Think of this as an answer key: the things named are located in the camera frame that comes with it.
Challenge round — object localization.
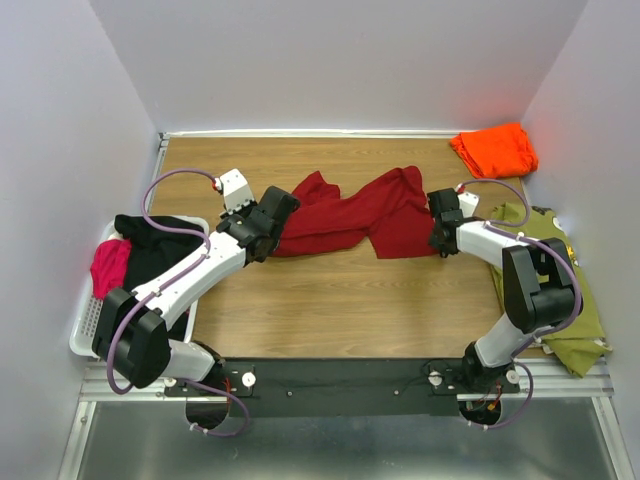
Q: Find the dark red t shirt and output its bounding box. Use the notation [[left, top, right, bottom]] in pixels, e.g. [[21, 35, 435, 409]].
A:
[[274, 166, 437, 259]]

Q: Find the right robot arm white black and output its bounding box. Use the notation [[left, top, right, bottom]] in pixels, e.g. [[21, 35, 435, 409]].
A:
[[427, 185, 583, 392]]

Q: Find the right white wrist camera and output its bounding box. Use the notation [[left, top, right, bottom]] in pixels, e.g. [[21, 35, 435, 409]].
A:
[[456, 184, 480, 218]]

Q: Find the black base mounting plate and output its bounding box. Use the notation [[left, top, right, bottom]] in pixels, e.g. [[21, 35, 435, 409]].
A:
[[164, 355, 521, 420]]

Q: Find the pink garment in basket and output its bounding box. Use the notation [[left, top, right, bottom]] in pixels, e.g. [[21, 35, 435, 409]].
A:
[[90, 239, 132, 300]]

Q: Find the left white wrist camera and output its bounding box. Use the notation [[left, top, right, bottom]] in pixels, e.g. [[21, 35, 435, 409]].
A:
[[213, 169, 255, 214]]

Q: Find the olive green t shirt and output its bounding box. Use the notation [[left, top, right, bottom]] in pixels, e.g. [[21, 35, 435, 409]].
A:
[[502, 206, 611, 377]]

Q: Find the black garment in basket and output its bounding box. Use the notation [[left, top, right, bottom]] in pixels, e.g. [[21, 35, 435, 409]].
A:
[[114, 214, 203, 291]]

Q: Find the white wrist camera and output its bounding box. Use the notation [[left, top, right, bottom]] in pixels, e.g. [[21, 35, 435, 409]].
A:
[[213, 169, 255, 214], [456, 184, 480, 218]]

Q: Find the folded orange t shirt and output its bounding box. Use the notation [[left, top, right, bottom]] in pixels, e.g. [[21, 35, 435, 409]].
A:
[[450, 122, 539, 179]]

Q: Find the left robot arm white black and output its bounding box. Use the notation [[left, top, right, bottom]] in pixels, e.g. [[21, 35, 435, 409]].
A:
[[92, 186, 300, 395]]

